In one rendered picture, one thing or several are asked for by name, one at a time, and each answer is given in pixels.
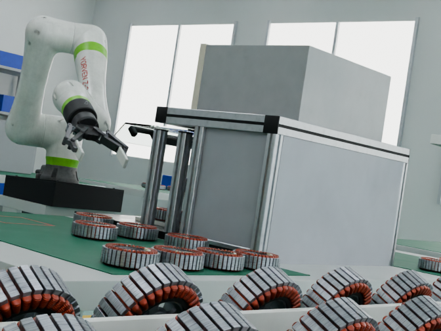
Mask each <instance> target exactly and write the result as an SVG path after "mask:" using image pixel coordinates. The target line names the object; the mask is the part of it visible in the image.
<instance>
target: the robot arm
mask: <svg viewBox="0 0 441 331"><path fill-rule="evenodd" d="M57 53H70V54H72V55H73V56H74V62H75V69H76V73H77V79H78V81H76V80H72V79H69V80H65V81H62V82H60V83H59V84H58V85H57V86H56V87H55V89H54V91H53V94H52V101H53V103H54V105H55V107H56V109H57V110H58V111H59V112H61V113H62V115H63V116H55V115H50V114H42V113H41V112H42V106H43V98H44V94H45V88H46V84H47V79H48V76H49V72H50V69H51V65H52V63H53V59H54V56H55V55H56V54H57ZM107 58H108V47H107V38H106V35H105V33H104V32H103V31H102V29H100V28H99V27H98V26H95V25H92V24H80V23H73V22H68V21H64V20H59V19H56V18H52V17H50V16H36V17H35V18H32V19H31V20H30V21H29V22H28V24H27V26H26V31H25V42H24V56H23V62H22V69H21V73H20V79H19V83H18V88H17V91H16V95H15V98H14V102H13V104H12V107H11V110H10V113H9V116H8V118H7V120H6V123H5V132H6V134H7V137H8V138H9V139H10V140H11V141H12V142H14V143H16V144H21V145H26V146H35V147H39V148H44V149H45V150H46V156H45V157H46V165H42V166H41V169H36V170H35V173H36V176H35V178H36V179H48V180H54V181H56V180H59V181H64V182H69V183H77V184H79V179H78V176H77V167H78V164H79V162H81V161H82V159H83V157H84V154H85V153H84V151H83V149H82V142H83V139H86V140H88V141H95V142H96V143H98V144H103V145H104V146H106V147H107V148H109V149H110V150H112V151H114V152H115V153H116V156H117V158H118V160H119V162H120V164H121V165H122V167H123V168H126V166H127V163H128V161H129V160H128V158H127V151H128V149H129V147H128V146H127V145H126V144H125V143H123V142H122V141H121V140H119V139H118V138H117V137H116V136H115V135H113V134H112V132H111V131H110V127H111V119H110V115H109V111H108V105H107V100H106V69H107ZM99 139H100V140H99Z"/></svg>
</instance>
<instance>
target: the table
mask: <svg viewBox="0 0 441 331"><path fill-rule="evenodd" d="M121 284H122V285H121ZM121 284H120V283H117V284H115V285H114V286H113V287H112V288H113V289H114V290H115V291H113V290H109V291H108V292H107V293H106V294H105V296H106V297H105V298H102V299H101V300H100V302H99V303H98V306H96V308H95V310H94V311H93V313H94V314H93V315H91V318H97V317H124V316H139V315H166V314H178V315H177V316H176V317H175V318H174V317H173V318H172V319H171V320H168V321H167V322H166V323H165V327H166V329H167V330H166V329H165V328H164V327H163V326H161V327H159V328H158V329H157V330H156V331H258V330H257V329H256V328H255V327H254V326H253V325H252V324H251V323H250V322H249V320H248V319H247V318H246V317H245V316H244V315H243V314H242V313H241V312H240V311H249V310H263V309H291V308H305V307H315V308H314V309H312V310H309V311H308V312H307V314H306V315H303V316H301V317H300V319H299V321H300V322H299V321H297V322H294V323H293V325H292V329H294V331H441V306H440V305H439V304H438V303H437V302H436V301H441V277H440V278H438V279H437V280H436V282H433V284H432V285H431V284H430V283H429V282H428V281H427V280H425V279H424V278H423V277H422V276H421V275H420V274H419V273H418V272H417V271H414V270H407V271H404V272H402V273H399V274H397V275H395V276H394V277H391V278H390V280H387V281H386V282H385V284H382V285H381V288H378V289H377V291H376V292H377V293H378V294H376V293H374V294H373V295H372V292H373V291H372V286H371V283H370V282H369V281H368V280H367V279H365V278H364V277H363V276H362V275H361V274H359V273H358V272H357V271H355V270H354V269H353V268H352V267H348V266H344V267H340V268H336V269H335V270H332V271H330V272H328V273H327V274H325V275H323V276H322V277H321V278H320V279H318V280H317V281H316V283H315V284H313V285H312V286H311V288H312V289H313V290H311V289H308V290H307V291H306V294H305V295H304V296H303V294H302V290H301V288H300V286H299V285H298V284H297V283H296V282H294V281H293V280H292V279H291V278H290V277H289V276H288V275H287V274H286V273H285V272H284V271H282V270H281V269H280V268H277V267H273V266H269V267H262V269H257V270H255V271H252V272H250V273H249V274H247V275H245V276H244V277H242V278H240V281H237V282H235V283H234V284H233V287H234V288H235V289H233V287H230V288H229V289H228V290H227V292H228V293H229V295H228V294H227V293H224V294H223V295H222V297H221V299H220V300H218V301H212V302H210V304H208V303H202V302H203V297H202V293H201V291H200V289H199V288H198V287H197V286H196V285H195V283H194V282H193V281H192V280H191V279H190V278H189V277H188V276H187V275H186V274H185V273H184V272H183V271H182V269H180V268H179V267H178V266H176V265H173V264H169V263H156V265H154V264H151V265H148V266H147V267H142V268H140V269H139V270H138V271H134V272H132V273H130V274H129V277H128V276H126V277H124V278H122V279H121ZM307 294H308V295H307ZM161 303H165V304H164V306H163V307H158V306H159V305H160V304H161ZM389 303H401V305H399V306H397V307H396V308H395V310H392V311H390V312H389V314H388V316H384V317H383V322H384V324H383V323H382V322H378V323H377V321H376V320H375V319H374V318H373V317H371V316H370V315H369V314H368V313H367V312H366V311H364V310H363V309H362V308H361V307H360V305H375V304H389ZM78 305H79V304H78V302H77V301H76V299H75V298H74V296H73V295H72V293H71V292H70V290H69V288H68V287H67V286H66V284H65V282H64V281H63V280H62V278H61V277H60V275H59V274H58V273H57V272H55V271H54V270H52V269H50V268H49V269H48V268H47V267H44V266H40V267H39V266H38V265H30V267H29V266H28V265H20V267H17V266H15V267H9V268H8V269H7V270H5V269H3V270H0V322H13V321H19V322H18V323H17V324H16V323H15V322H13V323H11V324H8V325H6V326H4V327H3V329H2V331H96V330H95V328H94V327H93V326H92V325H91V323H90V322H89V321H87V320H84V319H83V318H82V317H80V308H79V306H78ZM27 313H35V315H34V317H33V318H32V317H27V316H26V314H27Z"/></svg>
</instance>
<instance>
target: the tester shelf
mask: <svg viewBox="0 0 441 331"><path fill-rule="evenodd" d="M155 122H158V123H164V124H167V125H173V126H177V127H183V128H187V129H193V130H194V129H195V126H199V127H209V128H216V129H229V130H236V131H248V132H256V133H271V134H278V135H283V136H287V137H293V138H296V139H301V140H304V141H310V142H314V143H319V144H324V145H328V146H333V147H336V148H342V149H345V150H350V151H354V152H359V153H362V154H368V155H372V156H376V157H380V158H386V159H389V160H394V161H398V162H403V163H406V164H408V163H409V158H410V149H407V148H402V147H400V146H395V145H392V144H387V143H382V142H379V141H374V140H371V139H367V138H363V137H359V136H356V135H351V134H348V133H343V132H340V131H336V130H332V129H328V128H324V127H320V126H317V125H312V124H309V123H305V122H301V121H297V120H292V119H289V118H284V117H281V116H271V115H260V114H244V113H236V112H220V111H211V110H195V109H187V108H171V107H164V106H157V110H156V118H155Z"/></svg>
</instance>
